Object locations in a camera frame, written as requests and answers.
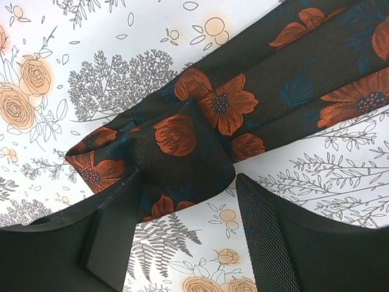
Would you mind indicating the floral patterned table mat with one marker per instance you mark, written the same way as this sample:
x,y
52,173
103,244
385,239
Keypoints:
x,y
67,71

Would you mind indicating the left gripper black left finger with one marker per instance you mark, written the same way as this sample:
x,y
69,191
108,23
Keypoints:
x,y
84,247

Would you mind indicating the black tie orange flowers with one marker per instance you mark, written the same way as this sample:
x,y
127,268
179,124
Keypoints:
x,y
305,67

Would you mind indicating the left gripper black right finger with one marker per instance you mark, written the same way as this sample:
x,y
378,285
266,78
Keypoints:
x,y
293,249

